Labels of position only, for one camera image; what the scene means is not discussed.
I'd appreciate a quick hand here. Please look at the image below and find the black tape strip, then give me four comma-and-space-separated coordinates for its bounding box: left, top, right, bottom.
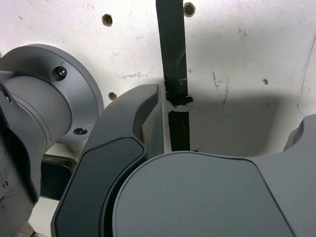
155, 0, 194, 152

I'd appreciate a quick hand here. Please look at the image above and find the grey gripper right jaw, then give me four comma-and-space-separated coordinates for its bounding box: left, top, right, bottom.
113, 115, 316, 237

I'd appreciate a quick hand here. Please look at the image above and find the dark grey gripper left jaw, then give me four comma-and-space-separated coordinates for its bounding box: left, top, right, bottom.
50, 83, 165, 237

